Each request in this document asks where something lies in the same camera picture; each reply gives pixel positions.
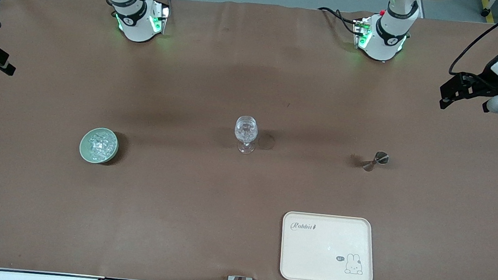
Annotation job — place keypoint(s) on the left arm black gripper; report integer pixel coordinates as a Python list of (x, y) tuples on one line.
[(480, 82)]

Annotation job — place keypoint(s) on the steel double-ended jigger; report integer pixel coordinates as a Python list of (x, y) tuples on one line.
[(381, 158)]

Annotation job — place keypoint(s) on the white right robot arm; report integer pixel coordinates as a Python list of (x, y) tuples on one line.
[(134, 28)]

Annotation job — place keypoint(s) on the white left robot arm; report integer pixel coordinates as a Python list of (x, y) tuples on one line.
[(384, 39)]

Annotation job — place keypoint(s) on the clear cut-crystal wine glass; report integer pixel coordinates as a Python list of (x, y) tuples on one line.
[(246, 133)]

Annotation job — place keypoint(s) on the black caster wheel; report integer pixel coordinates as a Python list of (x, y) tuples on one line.
[(484, 13)]

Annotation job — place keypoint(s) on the green ceramic bowl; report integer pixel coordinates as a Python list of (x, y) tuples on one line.
[(84, 146)]

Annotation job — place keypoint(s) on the cream tray with rabbit print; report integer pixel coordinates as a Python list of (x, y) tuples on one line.
[(325, 250)]

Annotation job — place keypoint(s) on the brown table cover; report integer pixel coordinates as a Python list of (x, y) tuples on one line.
[(179, 219)]

